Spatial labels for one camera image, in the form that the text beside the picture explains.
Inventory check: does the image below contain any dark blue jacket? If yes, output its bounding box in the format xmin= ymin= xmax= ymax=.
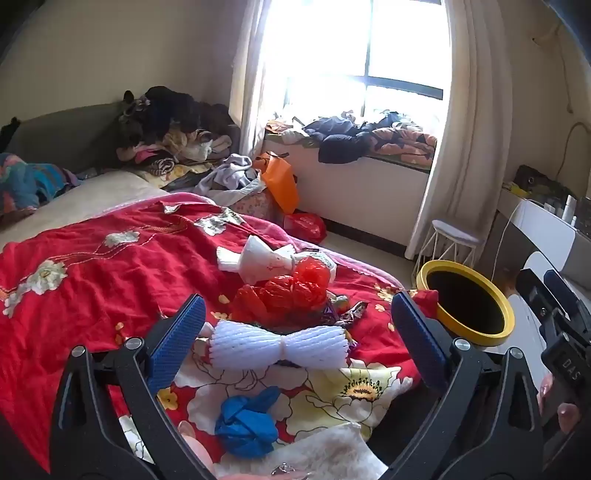
xmin=302 ymin=115 xmax=375 ymax=164

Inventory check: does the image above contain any pink fleece blanket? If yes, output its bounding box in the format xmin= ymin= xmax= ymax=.
xmin=106 ymin=191 xmax=402 ymax=289

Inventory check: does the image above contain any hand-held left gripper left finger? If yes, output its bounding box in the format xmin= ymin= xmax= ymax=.
xmin=50 ymin=294 xmax=218 ymax=480

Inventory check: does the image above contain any cream wide curtain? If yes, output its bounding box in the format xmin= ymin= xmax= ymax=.
xmin=405 ymin=0 xmax=513 ymax=278

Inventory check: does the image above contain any white foam fruit net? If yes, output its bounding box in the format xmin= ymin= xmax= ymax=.
xmin=210 ymin=320 xmax=348 ymax=370

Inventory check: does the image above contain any white cable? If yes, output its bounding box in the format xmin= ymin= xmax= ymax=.
xmin=554 ymin=120 xmax=591 ymax=185

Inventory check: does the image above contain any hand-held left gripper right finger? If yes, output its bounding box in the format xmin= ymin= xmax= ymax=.
xmin=379 ymin=290 xmax=546 ymax=480

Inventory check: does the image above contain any beige bed sheet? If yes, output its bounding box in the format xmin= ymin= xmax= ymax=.
xmin=0 ymin=171 xmax=162 ymax=252

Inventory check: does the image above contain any lavender white clothes heap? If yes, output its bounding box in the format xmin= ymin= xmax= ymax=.
xmin=194 ymin=154 xmax=266 ymax=204

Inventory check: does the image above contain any yellow rimmed black bin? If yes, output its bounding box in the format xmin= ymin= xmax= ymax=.
xmin=416 ymin=260 xmax=515 ymax=348

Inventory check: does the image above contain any white plastic bag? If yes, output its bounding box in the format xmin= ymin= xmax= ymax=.
xmin=216 ymin=235 xmax=296 ymax=284

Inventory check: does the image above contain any pile of clothes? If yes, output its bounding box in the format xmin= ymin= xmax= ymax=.
xmin=115 ymin=85 xmax=241 ymax=178

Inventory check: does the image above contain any person's right hand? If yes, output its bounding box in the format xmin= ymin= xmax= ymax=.
xmin=539 ymin=376 xmax=581 ymax=432

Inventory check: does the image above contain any red plastic floor bag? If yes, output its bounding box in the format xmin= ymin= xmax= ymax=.
xmin=283 ymin=212 xmax=328 ymax=241

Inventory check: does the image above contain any floral laundry basket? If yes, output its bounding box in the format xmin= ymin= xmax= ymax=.
xmin=231 ymin=185 xmax=278 ymax=224

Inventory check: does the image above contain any person's left hand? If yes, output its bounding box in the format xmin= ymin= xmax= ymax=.
xmin=185 ymin=436 xmax=315 ymax=480

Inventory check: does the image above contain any orange bag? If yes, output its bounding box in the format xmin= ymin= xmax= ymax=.
xmin=252 ymin=152 xmax=301 ymax=213

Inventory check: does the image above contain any window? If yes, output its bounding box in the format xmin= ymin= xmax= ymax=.
xmin=263 ymin=0 xmax=455 ymax=121

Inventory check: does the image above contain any grey bed headboard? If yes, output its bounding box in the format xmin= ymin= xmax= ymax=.
xmin=0 ymin=104 xmax=139 ymax=171

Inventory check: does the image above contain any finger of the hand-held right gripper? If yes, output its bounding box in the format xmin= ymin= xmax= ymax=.
xmin=516 ymin=268 xmax=555 ymax=324
xmin=544 ymin=270 xmax=580 ymax=315

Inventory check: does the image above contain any purple knotted candy wrapper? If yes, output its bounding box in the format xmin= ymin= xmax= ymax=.
xmin=323 ymin=298 xmax=370 ymax=328

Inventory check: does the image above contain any dark green bag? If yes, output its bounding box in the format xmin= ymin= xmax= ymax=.
xmin=512 ymin=165 xmax=578 ymax=208

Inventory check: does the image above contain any group of cosmetic bottles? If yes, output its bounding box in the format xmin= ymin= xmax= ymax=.
xmin=542 ymin=194 xmax=591 ymax=229

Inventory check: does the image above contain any white desk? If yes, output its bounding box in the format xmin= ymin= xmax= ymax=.
xmin=485 ymin=189 xmax=591 ymax=278

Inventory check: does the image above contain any blue patterned cloth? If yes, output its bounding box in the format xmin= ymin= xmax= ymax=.
xmin=0 ymin=152 xmax=81 ymax=217

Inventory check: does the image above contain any cream narrow curtain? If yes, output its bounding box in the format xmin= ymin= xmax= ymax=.
xmin=229 ymin=0 xmax=296 ymax=160

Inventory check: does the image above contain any orange patterned blanket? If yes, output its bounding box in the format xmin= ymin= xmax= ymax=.
xmin=369 ymin=127 xmax=437 ymax=167

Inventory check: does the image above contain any white wire stool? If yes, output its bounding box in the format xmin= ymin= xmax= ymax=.
xmin=418 ymin=219 xmax=481 ymax=282

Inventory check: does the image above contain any red floral blanket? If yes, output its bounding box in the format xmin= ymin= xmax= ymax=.
xmin=0 ymin=194 xmax=439 ymax=467

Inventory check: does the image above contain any blue plastic bag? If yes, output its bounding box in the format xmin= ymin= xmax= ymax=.
xmin=215 ymin=387 xmax=281 ymax=457

